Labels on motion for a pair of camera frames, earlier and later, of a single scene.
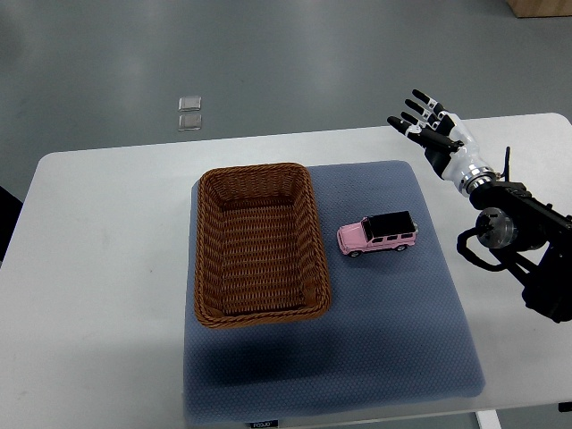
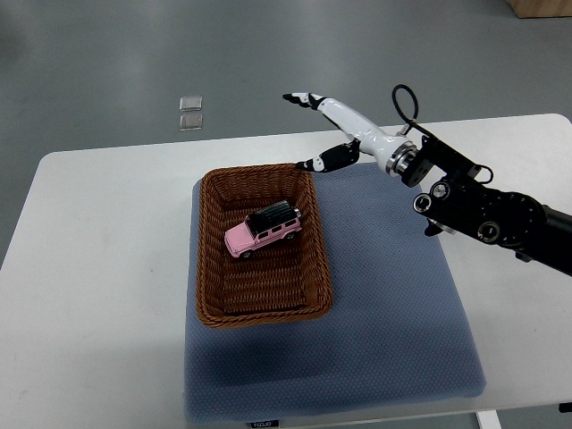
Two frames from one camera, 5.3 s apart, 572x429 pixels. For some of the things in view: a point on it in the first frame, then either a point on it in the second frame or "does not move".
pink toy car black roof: [377, 232] → [264, 226]
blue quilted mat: [397, 335] does not move
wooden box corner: [540, 8] does not move
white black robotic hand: [450, 147] → [394, 155]
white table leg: [488, 419] does not move
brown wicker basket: [260, 254] does not move
